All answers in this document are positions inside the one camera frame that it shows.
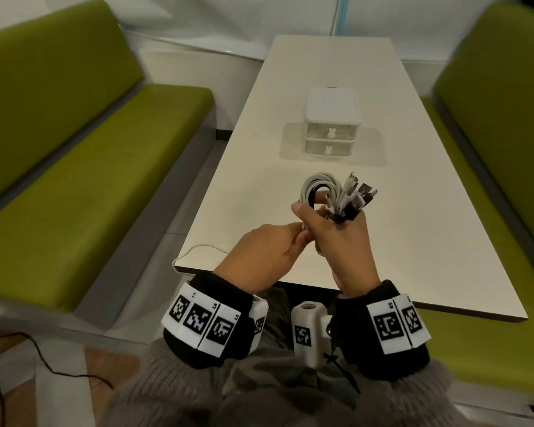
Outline person's left hand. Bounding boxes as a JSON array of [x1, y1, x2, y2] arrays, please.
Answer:
[[213, 222, 316, 295]]

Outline person's right hand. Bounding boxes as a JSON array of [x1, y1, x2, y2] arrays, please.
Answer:
[[291, 201, 382, 297]]

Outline bundle of black and white cables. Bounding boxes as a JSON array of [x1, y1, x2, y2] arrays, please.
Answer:
[[300, 172, 379, 259]]

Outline white drawer box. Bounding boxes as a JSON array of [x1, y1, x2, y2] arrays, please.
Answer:
[[303, 87, 363, 156]]

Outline person's left forearm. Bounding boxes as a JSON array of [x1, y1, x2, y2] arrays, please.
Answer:
[[102, 340, 232, 427]]

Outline person's right forearm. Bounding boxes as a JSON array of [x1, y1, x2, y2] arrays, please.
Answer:
[[360, 359, 468, 427]]

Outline person's camouflage trousers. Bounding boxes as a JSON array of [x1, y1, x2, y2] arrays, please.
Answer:
[[222, 286, 361, 427]]

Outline black left marker wristband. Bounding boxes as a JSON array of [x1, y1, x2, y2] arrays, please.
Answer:
[[161, 273, 255, 369]]

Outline black marker wristband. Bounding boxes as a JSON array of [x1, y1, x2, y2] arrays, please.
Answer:
[[329, 279, 431, 381], [161, 273, 255, 369]]

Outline black right marker wristband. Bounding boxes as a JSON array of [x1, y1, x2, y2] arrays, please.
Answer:
[[329, 279, 431, 381]]

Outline green bench sofa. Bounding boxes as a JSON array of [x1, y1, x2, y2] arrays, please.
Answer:
[[420, 2, 534, 387], [0, 0, 215, 314]]

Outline beige table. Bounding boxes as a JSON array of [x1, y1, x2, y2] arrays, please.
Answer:
[[173, 35, 529, 323]]

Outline light blue vertical strip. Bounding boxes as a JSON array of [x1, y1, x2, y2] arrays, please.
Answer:
[[331, 0, 351, 36]]

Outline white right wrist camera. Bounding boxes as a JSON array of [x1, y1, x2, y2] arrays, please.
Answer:
[[291, 301, 335, 369]]

